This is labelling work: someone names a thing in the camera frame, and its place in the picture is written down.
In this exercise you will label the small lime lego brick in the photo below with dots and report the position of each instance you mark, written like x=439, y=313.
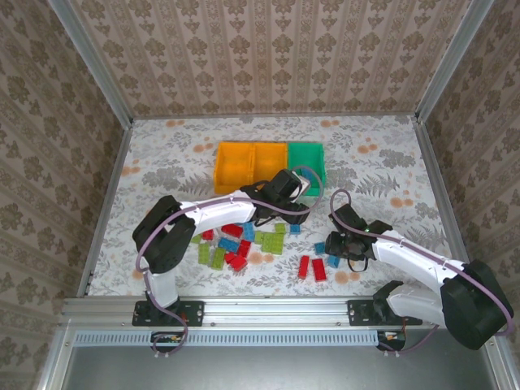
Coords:
x=196, y=239
x=280, y=228

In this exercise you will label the long red lego brick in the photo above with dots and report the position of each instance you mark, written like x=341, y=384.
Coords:
x=303, y=267
x=239, y=264
x=319, y=269
x=232, y=230
x=244, y=248

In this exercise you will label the large lime lego brick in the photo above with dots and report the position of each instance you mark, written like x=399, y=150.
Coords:
x=271, y=242

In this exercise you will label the small red lego brick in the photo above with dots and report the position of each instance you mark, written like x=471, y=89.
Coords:
x=229, y=256
x=208, y=234

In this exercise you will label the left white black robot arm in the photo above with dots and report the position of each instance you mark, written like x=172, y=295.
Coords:
x=219, y=207

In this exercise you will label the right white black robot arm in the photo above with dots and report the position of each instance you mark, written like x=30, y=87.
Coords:
x=414, y=256

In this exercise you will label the orange plastic bin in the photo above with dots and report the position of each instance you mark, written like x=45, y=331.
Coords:
x=231, y=162
x=268, y=160

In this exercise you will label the green plastic bin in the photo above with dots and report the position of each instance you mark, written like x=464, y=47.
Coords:
x=304, y=154

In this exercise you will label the floral table cover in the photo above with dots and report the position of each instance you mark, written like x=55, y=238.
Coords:
x=365, y=183

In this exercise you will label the grey metal panel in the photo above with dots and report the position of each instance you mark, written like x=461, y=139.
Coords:
x=264, y=369

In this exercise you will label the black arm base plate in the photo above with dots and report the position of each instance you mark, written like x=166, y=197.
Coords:
x=195, y=313
x=359, y=313

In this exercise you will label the aluminium mounting rail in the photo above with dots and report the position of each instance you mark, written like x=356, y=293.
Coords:
x=276, y=310

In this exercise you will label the aluminium side rail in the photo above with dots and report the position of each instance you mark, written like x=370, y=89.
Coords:
x=445, y=203
x=107, y=203

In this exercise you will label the aluminium frame post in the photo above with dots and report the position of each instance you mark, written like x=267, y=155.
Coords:
x=94, y=61
x=450, y=61

